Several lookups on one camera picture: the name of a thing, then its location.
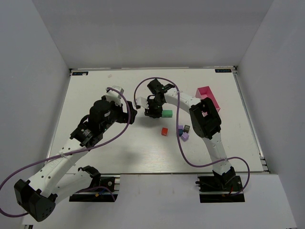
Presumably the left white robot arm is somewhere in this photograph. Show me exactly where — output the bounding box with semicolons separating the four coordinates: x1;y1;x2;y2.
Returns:
14;99;137;222

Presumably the lilac wood block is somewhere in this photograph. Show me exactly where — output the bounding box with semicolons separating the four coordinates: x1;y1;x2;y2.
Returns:
181;132;189;142

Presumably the right blue table label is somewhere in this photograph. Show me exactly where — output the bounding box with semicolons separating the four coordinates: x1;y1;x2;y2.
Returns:
215;69;232;73

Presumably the pink plastic box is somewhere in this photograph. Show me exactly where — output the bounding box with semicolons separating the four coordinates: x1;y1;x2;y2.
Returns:
195;86;221;112

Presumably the blue table label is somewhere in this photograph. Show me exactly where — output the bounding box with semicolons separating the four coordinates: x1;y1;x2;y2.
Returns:
215;69;232;73
72;72;89;76

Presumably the purple cable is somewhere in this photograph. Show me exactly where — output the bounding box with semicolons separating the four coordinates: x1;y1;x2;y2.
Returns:
0;87;133;218
133;76;251;197

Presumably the red wood block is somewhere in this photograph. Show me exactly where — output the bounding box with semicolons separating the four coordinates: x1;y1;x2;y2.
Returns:
161;127;168;136

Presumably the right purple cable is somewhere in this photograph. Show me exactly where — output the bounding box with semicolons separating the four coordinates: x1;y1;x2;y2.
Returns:
133;76;251;197

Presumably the left blue table label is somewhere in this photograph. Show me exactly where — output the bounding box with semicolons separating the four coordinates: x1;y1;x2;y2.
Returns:
72;72;89;76

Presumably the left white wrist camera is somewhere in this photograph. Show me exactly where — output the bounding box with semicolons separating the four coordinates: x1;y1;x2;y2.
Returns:
105;86;124;107

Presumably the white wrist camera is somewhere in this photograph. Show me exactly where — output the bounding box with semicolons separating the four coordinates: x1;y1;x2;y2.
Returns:
105;86;124;107
135;97;149;109

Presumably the grey wood block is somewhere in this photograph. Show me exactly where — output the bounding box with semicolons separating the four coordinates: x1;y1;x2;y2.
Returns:
183;125;190;133

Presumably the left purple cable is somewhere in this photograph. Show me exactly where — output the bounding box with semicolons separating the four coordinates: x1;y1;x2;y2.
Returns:
0;87;133;218

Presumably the green wood block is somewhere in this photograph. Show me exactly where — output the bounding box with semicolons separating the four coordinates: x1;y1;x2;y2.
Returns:
162;110;173;118

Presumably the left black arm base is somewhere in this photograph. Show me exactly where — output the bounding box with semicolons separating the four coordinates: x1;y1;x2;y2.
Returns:
69;175;120;203

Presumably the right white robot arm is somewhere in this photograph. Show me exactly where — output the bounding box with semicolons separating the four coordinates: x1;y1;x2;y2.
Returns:
144;78;235;189

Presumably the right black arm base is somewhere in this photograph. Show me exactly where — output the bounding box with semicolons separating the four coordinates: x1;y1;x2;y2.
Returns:
195;176;245;203

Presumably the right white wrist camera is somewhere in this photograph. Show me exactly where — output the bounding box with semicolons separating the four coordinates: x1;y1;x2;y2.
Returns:
135;97;149;109

